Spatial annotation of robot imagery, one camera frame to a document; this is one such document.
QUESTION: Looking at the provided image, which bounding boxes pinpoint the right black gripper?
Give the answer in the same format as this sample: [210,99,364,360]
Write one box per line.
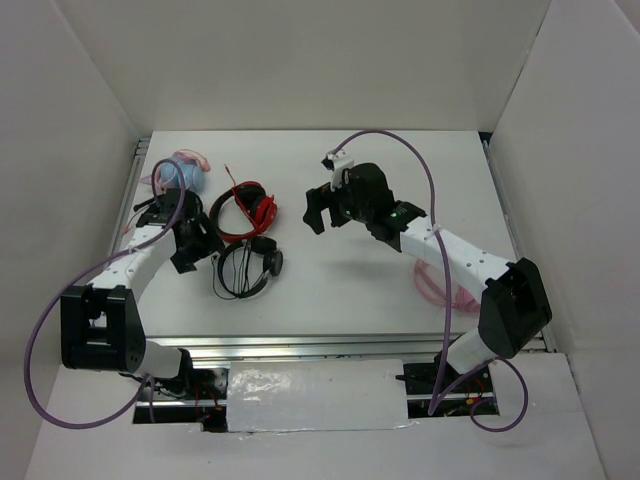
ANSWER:
[303,177,372,234]

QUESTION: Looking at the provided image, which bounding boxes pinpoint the black headphones with thin cable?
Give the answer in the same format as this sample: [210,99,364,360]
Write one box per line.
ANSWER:
[211,236,283,300]

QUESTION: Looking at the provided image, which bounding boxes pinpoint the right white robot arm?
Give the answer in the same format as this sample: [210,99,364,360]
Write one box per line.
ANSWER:
[303,159,552,392]

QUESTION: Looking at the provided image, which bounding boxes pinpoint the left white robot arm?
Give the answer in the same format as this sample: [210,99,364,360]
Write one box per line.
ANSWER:
[60,189,224,399]

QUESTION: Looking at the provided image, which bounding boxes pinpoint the red and black headphones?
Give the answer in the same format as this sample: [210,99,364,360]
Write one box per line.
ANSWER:
[208,167,278,243]

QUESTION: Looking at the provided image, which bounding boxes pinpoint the blue and pink headphones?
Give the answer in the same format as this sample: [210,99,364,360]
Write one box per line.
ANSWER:
[139,149,211,193]

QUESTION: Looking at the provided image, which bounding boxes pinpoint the white tape covered panel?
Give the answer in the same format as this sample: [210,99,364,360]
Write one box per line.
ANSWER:
[226,359,409,433]

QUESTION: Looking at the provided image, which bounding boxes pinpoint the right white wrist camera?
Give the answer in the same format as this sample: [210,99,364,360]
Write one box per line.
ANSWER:
[321,149,354,191]

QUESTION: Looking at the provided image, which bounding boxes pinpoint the pink headphones with cable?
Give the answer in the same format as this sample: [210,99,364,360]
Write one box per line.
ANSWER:
[413,260,480,314]

